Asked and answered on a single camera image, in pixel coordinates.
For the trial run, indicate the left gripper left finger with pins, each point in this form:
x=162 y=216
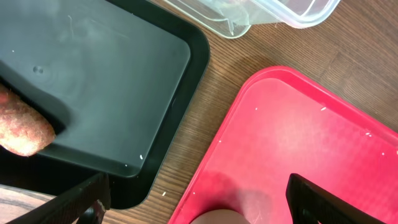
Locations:
x=85 y=203

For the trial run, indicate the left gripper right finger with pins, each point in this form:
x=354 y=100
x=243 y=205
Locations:
x=309 y=203

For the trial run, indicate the green bowl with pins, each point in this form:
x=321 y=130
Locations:
x=220 y=216

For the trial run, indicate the orange carrot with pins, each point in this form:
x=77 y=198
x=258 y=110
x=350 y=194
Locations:
x=24 y=131

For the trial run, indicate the red serving tray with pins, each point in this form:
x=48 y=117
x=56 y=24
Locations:
x=280 y=123

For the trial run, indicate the black plastic tray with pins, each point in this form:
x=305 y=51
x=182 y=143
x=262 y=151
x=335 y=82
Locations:
x=114 y=79

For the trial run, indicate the clear plastic bin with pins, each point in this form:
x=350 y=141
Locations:
x=233 y=18

